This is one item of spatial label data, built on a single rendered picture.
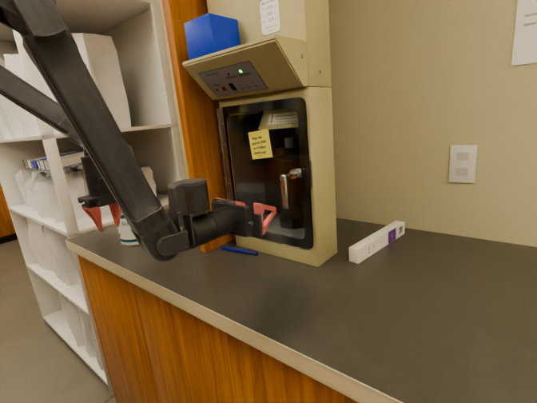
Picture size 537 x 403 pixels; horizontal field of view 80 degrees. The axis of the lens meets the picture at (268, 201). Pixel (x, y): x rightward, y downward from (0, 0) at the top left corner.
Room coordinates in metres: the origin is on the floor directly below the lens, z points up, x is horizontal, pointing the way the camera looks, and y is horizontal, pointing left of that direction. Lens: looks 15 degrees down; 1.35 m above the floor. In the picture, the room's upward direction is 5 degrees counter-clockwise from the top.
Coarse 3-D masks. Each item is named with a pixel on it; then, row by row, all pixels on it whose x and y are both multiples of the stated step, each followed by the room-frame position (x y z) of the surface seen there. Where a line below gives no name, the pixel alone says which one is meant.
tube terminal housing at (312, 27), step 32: (224, 0) 0.96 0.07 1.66; (256, 0) 0.89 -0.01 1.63; (288, 0) 0.82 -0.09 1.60; (320, 0) 0.85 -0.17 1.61; (256, 32) 0.89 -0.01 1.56; (288, 32) 0.83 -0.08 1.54; (320, 32) 0.85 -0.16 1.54; (320, 64) 0.84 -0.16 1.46; (256, 96) 0.91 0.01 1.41; (288, 96) 0.83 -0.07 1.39; (320, 96) 0.84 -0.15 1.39; (320, 128) 0.83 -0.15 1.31; (320, 160) 0.82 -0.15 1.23; (320, 192) 0.82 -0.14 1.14; (320, 224) 0.81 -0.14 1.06; (288, 256) 0.86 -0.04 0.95; (320, 256) 0.81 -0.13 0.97
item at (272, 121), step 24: (240, 120) 0.94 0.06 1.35; (264, 120) 0.88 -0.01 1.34; (288, 120) 0.82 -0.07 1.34; (240, 144) 0.94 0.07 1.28; (288, 144) 0.83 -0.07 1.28; (240, 168) 0.95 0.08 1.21; (264, 168) 0.89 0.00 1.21; (288, 168) 0.83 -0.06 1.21; (240, 192) 0.96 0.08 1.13; (264, 192) 0.89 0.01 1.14; (288, 192) 0.83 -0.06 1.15; (264, 216) 0.90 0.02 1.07; (288, 216) 0.84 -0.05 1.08; (288, 240) 0.84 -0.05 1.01; (312, 240) 0.79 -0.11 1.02
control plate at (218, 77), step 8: (240, 64) 0.81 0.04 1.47; (248, 64) 0.80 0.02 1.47; (208, 72) 0.89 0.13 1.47; (216, 72) 0.87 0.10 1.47; (224, 72) 0.86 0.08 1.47; (232, 72) 0.85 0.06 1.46; (248, 72) 0.82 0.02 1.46; (256, 72) 0.81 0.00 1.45; (208, 80) 0.91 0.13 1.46; (216, 80) 0.90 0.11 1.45; (224, 80) 0.88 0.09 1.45; (232, 80) 0.87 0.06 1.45; (240, 80) 0.86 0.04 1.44; (248, 80) 0.84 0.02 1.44; (256, 80) 0.83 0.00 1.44; (240, 88) 0.88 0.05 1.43; (248, 88) 0.87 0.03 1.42; (256, 88) 0.85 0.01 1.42; (264, 88) 0.84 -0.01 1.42
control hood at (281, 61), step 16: (240, 48) 0.78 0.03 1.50; (256, 48) 0.75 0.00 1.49; (272, 48) 0.73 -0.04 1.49; (288, 48) 0.74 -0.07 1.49; (304, 48) 0.79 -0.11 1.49; (192, 64) 0.89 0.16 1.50; (208, 64) 0.86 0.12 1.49; (224, 64) 0.84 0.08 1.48; (256, 64) 0.79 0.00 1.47; (272, 64) 0.76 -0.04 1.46; (288, 64) 0.74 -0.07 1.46; (304, 64) 0.79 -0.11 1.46; (272, 80) 0.80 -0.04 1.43; (288, 80) 0.78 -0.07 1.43; (304, 80) 0.78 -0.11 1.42; (224, 96) 0.94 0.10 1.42; (240, 96) 0.91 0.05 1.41
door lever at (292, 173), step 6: (282, 174) 0.79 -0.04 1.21; (288, 174) 0.80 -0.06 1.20; (294, 174) 0.81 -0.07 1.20; (282, 180) 0.78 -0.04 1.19; (282, 186) 0.78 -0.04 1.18; (282, 192) 0.78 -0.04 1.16; (282, 198) 0.78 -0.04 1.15; (288, 198) 0.79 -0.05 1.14; (282, 204) 0.79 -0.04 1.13; (288, 204) 0.78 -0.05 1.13
